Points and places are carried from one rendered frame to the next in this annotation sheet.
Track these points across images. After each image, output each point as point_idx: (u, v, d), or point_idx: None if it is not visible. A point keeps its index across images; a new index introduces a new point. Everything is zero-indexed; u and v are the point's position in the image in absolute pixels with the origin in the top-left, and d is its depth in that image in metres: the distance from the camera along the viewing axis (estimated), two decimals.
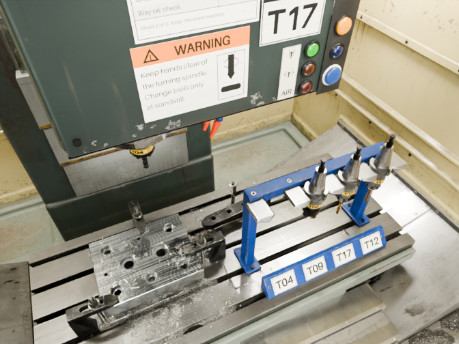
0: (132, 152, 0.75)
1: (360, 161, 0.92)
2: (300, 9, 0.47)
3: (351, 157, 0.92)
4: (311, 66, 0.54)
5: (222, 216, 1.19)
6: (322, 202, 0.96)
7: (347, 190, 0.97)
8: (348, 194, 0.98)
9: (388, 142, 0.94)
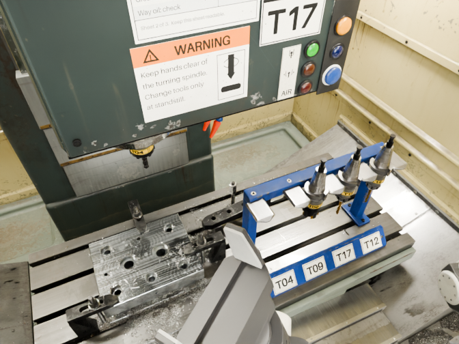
0: (132, 152, 0.75)
1: (360, 161, 0.92)
2: (300, 9, 0.47)
3: (351, 157, 0.92)
4: (311, 66, 0.54)
5: (222, 216, 1.19)
6: (322, 202, 0.96)
7: (347, 190, 0.97)
8: (348, 194, 0.98)
9: (388, 142, 0.94)
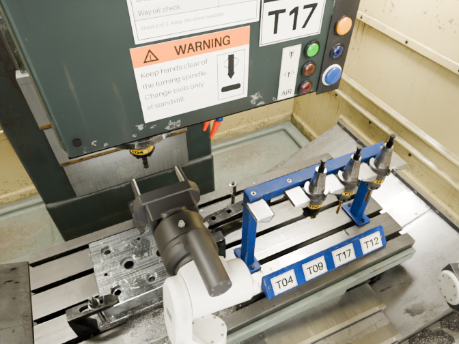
0: (132, 152, 0.75)
1: (360, 161, 0.92)
2: (300, 9, 0.47)
3: (351, 157, 0.92)
4: (311, 66, 0.54)
5: (222, 216, 1.19)
6: (322, 202, 0.96)
7: (347, 190, 0.97)
8: (348, 194, 0.98)
9: (388, 142, 0.94)
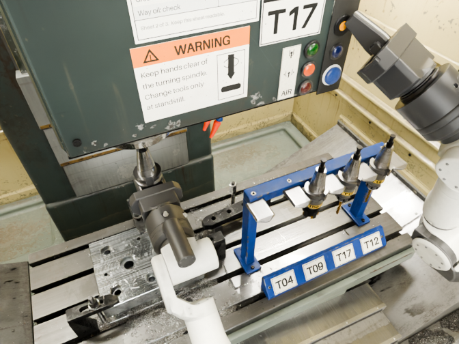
0: None
1: (360, 161, 0.92)
2: (300, 9, 0.47)
3: (351, 157, 0.92)
4: (311, 66, 0.54)
5: (222, 216, 1.19)
6: (322, 202, 0.96)
7: (347, 190, 0.97)
8: (348, 194, 0.98)
9: (388, 142, 0.94)
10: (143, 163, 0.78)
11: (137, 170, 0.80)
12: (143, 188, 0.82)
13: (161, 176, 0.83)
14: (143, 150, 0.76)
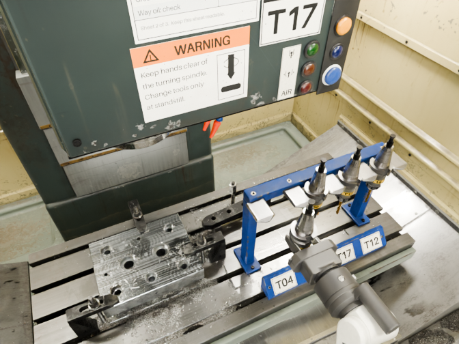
0: None
1: (360, 161, 0.92)
2: (300, 9, 0.47)
3: (351, 157, 0.92)
4: (311, 66, 0.54)
5: (222, 216, 1.19)
6: (322, 202, 0.96)
7: (347, 190, 0.97)
8: (348, 194, 0.98)
9: (388, 142, 0.94)
10: (309, 224, 0.80)
11: (297, 229, 0.82)
12: (298, 245, 0.85)
13: None
14: (311, 213, 0.78)
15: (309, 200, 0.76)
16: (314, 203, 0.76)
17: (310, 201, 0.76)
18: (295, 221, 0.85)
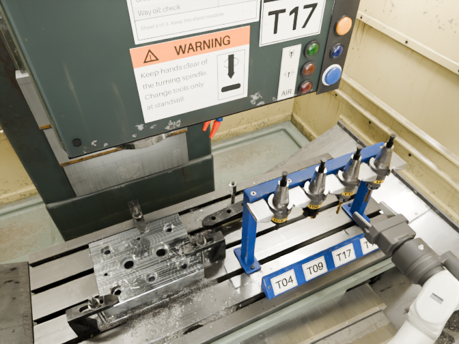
0: (273, 220, 0.92)
1: (360, 161, 0.92)
2: (300, 9, 0.47)
3: (351, 157, 0.92)
4: (311, 66, 0.54)
5: (222, 216, 1.19)
6: (322, 202, 0.96)
7: (347, 190, 0.97)
8: (348, 194, 0.98)
9: (388, 142, 0.94)
10: (283, 196, 0.86)
11: (274, 201, 0.89)
12: (275, 216, 0.91)
13: None
14: (285, 184, 0.85)
15: (282, 171, 0.83)
16: (287, 175, 0.83)
17: (283, 172, 0.83)
18: (272, 194, 0.92)
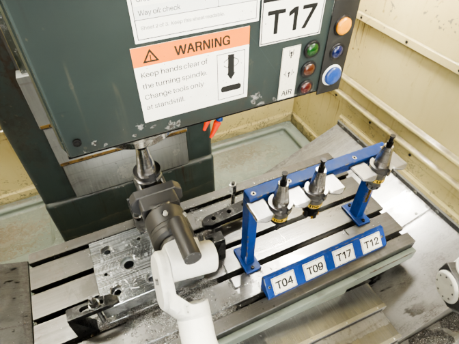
0: (273, 220, 0.92)
1: (145, 151, 0.77)
2: (300, 9, 0.47)
3: None
4: (311, 66, 0.54)
5: (222, 216, 1.19)
6: (322, 202, 0.96)
7: (145, 186, 0.82)
8: None
9: (388, 142, 0.94)
10: (283, 196, 0.86)
11: (274, 201, 0.89)
12: (275, 216, 0.91)
13: None
14: (285, 184, 0.85)
15: (282, 171, 0.83)
16: (287, 175, 0.83)
17: (283, 172, 0.83)
18: (272, 194, 0.92)
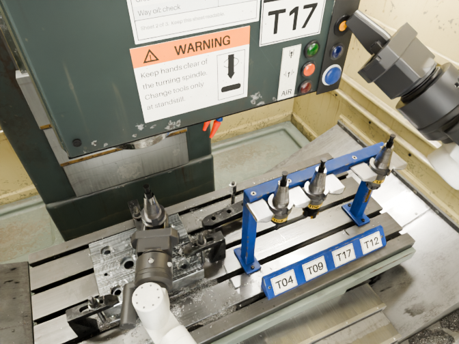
0: (273, 220, 0.92)
1: (150, 201, 0.87)
2: (300, 9, 0.47)
3: (143, 194, 0.88)
4: (311, 66, 0.54)
5: (222, 216, 1.19)
6: (322, 202, 0.96)
7: (148, 226, 0.93)
8: None
9: (388, 142, 0.94)
10: (283, 196, 0.86)
11: (274, 201, 0.89)
12: (275, 216, 0.91)
13: None
14: (285, 184, 0.85)
15: (282, 171, 0.83)
16: (287, 175, 0.83)
17: (283, 172, 0.83)
18: (272, 194, 0.92)
